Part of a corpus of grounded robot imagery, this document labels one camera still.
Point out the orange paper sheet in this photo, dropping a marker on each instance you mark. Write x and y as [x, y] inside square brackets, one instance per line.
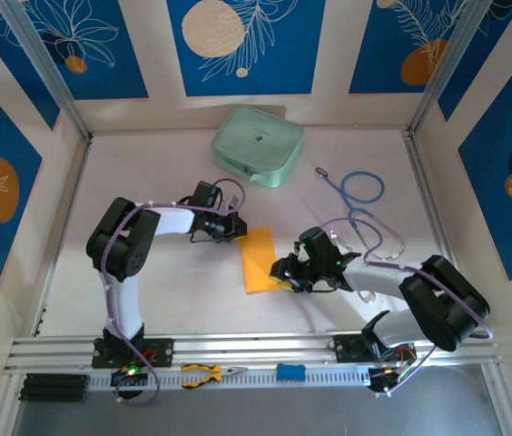
[258, 259]

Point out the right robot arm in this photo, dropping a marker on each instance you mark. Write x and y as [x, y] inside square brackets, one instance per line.
[437, 300]

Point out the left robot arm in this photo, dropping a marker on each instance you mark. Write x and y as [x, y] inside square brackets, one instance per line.
[122, 254]

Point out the mint green zip case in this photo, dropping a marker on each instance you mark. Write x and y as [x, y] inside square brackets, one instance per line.
[258, 145]

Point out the blue sponge block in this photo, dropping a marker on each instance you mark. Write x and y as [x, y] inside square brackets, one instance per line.
[291, 371]

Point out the blue stethoscope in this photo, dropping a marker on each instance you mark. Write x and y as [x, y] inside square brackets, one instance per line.
[365, 200]

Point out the black bar stack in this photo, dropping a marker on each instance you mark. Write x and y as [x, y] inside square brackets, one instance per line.
[54, 387]

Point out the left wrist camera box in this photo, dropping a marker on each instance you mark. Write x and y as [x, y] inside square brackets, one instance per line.
[205, 195]

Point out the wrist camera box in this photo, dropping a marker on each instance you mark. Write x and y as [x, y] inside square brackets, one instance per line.
[320, 249]
[205, 195]

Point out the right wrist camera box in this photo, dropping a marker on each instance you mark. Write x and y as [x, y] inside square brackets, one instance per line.
[320, 249]

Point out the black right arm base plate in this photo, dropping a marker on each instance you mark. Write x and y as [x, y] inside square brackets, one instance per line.
[349, 349]

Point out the aluminium frame rail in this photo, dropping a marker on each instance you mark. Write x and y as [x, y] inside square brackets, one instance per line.
[247, 347]

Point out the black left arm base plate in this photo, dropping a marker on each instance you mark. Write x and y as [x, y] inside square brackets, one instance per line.
[160, 352]

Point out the aluminium frame post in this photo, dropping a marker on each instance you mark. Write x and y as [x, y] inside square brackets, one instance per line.
[449, 63]
[45, 68]

